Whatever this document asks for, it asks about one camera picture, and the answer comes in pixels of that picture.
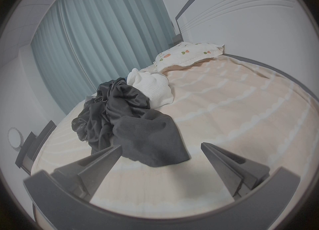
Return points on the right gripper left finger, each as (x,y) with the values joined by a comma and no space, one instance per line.
(99,166)

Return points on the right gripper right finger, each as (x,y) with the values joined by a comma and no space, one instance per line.
(224,164)

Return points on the black T-shirt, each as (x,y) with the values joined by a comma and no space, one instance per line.
(154,136)

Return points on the pile of clothes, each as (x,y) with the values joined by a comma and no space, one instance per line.
(84,124)

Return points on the bed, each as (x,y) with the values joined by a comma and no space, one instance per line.
(224,114)

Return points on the round white framed mirror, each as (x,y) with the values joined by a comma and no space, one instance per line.
(15,138)

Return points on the blue-green curtain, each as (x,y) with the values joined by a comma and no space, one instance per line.
(119,29)
(57,69)

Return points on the white printed pillow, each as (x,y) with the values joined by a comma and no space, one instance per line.
(187,54)

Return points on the grey bedside table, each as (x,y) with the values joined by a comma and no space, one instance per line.
(177,39)

